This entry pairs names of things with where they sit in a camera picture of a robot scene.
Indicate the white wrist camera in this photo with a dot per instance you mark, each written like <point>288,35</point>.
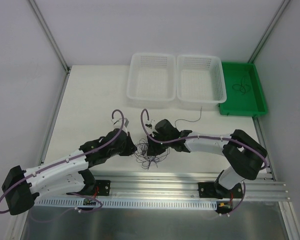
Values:
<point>117,123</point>
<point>150,125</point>

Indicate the aluminium frame post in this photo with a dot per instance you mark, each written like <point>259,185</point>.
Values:
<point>49,35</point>
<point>280,11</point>

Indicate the aluminium frame post right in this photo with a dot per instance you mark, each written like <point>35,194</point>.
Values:
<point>280,11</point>

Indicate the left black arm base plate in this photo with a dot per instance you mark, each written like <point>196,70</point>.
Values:
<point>102,188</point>

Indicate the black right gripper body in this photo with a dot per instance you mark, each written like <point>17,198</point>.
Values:
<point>152,144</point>

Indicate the right white perforated basket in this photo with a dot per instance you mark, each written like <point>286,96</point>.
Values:
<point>200,82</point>

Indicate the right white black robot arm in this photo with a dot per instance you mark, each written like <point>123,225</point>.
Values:
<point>245,155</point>

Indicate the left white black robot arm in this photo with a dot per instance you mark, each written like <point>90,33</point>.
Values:
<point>22,188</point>

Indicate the left white perforated basket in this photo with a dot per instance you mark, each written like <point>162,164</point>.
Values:
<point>151,80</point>

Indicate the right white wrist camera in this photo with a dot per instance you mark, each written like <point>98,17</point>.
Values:
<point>150,125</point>

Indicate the aluminium table edge rail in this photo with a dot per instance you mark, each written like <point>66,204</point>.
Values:
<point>184,186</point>

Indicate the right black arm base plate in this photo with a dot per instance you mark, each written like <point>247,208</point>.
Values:
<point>210,190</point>

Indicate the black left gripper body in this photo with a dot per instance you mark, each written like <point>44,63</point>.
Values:
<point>126,144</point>

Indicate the green plastic tray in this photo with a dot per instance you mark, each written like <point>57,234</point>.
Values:
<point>245,96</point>

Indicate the white perforated basket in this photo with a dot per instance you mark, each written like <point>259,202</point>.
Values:
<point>151,80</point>
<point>200,82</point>

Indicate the aluminium frame post left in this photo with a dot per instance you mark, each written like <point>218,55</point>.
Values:
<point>49,35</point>

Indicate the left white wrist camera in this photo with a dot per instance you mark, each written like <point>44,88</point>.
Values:
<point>117,123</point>

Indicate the white slotted cable duct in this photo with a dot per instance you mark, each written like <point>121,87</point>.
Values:
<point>121,203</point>

